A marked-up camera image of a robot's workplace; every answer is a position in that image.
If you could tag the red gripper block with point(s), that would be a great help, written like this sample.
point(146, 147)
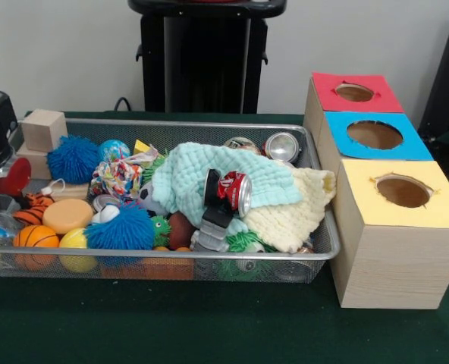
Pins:
point(14, 178)

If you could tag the blue fuzzy monster toy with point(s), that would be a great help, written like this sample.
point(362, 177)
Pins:
point(126, 229)

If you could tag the mint green waffle cloth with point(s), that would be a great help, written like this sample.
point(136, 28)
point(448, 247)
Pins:
point(186, 174)

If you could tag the crushed red drink can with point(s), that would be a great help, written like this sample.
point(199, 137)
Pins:
point(230, 189)

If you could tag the cream yellow waffle cloth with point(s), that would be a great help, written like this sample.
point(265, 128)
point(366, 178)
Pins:
point(292, 216)

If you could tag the wooden box with three holes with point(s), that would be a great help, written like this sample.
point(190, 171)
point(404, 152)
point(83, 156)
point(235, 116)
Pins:
point(399, 265)

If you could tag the plain wooden cube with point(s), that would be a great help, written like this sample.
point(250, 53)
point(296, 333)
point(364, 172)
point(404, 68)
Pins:
point(36, 163)
point(42, 129)

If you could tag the orange toy basketball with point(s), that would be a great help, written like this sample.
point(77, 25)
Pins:
point(36, 239)

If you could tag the toy hamburger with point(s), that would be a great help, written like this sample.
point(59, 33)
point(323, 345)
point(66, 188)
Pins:
point(67, 216)

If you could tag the blue spiky ball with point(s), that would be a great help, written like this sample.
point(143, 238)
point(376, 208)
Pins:
point(73, 159)

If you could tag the dark green tablecloth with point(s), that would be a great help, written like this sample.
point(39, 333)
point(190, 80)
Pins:
point(209, 322)

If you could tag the black upright panel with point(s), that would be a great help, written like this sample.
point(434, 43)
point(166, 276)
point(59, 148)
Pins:
point(448, 76)

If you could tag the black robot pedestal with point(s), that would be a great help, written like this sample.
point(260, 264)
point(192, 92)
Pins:
point(201, 68)

